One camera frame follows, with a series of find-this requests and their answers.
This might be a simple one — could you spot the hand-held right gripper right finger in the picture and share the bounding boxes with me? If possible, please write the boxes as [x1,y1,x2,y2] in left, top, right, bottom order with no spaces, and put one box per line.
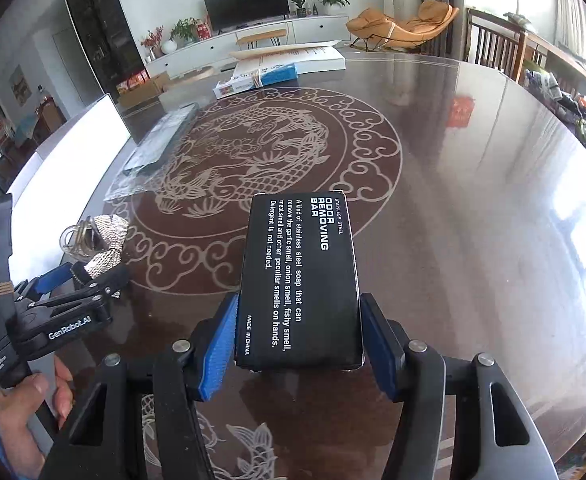
[360,292,558,480]

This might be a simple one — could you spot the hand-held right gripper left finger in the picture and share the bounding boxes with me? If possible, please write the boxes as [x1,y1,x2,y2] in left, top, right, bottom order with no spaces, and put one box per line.
[48,292,241,480]

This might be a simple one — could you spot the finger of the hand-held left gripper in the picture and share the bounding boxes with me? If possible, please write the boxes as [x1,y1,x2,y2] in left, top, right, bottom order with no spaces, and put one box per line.
[42,264,132,314]
[22,262,82,302]

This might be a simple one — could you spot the rhinestone bow hair clip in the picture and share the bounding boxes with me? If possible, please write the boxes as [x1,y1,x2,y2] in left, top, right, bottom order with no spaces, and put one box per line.
[74,214,130,279]

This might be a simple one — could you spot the black printed box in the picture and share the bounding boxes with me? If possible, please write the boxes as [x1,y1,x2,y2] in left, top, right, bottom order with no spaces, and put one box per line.
[234,190,365,374]

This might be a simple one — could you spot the person's left hand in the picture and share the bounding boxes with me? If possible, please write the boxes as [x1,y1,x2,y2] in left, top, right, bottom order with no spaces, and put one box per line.
[0,359,74,480]

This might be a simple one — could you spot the clear hair claw clip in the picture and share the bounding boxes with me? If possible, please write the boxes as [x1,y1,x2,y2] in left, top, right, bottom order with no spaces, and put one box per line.
[60,215,100,257]

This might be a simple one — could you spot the phone case in plastic bag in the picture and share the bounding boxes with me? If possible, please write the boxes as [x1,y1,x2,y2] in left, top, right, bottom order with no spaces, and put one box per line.
[104,102,202,202]

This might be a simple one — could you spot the cardboard boxes on floor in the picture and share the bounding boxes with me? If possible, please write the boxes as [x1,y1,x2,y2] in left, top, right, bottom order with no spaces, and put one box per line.
[117,69,172,109]

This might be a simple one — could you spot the red flowers in white vase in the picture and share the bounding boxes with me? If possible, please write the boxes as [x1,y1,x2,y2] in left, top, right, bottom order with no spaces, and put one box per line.
[139,26,178,59]

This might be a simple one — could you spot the dark glass display cabinet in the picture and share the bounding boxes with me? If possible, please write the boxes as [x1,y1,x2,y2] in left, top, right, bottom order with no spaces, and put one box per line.
[63,0,147,94]

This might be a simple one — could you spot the white and blue box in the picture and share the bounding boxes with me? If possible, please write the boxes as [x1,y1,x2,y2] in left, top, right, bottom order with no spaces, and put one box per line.
[212,62,302,100]

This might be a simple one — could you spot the bushy green potted plant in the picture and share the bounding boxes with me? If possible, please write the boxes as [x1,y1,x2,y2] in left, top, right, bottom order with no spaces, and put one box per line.
[169,17,200,44]

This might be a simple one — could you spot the orange bench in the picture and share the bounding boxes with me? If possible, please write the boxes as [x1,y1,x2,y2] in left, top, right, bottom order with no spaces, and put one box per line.
[235,27,290,52]

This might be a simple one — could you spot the white open book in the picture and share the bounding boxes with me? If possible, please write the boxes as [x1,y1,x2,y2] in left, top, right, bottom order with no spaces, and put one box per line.
[227,38,348,74]

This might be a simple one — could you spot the clutter of small things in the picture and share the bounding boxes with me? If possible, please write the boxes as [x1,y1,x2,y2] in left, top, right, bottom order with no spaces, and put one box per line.
[523,69,586,163]

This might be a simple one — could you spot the black television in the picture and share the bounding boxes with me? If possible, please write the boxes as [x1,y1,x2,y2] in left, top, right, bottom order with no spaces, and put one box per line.
[202,0,292,34]

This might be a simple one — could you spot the orange lounge chair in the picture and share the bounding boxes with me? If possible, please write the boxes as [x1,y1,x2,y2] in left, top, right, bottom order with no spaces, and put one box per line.
[345,0,460,54]

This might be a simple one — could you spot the white TV cabinet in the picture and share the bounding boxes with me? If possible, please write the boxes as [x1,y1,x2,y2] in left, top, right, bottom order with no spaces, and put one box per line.
[144,14,352,79]

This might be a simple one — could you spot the wooden chair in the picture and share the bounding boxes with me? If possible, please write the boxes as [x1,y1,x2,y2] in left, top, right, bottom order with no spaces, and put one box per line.
[465,7,530,84]

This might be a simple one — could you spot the grey and beige curtains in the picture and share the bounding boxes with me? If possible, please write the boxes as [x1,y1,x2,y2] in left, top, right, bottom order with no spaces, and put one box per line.
[417,0,468,57]

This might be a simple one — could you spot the framed wall picture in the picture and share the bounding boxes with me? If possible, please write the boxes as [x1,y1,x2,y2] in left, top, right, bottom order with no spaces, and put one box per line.
[9,64,28,107]

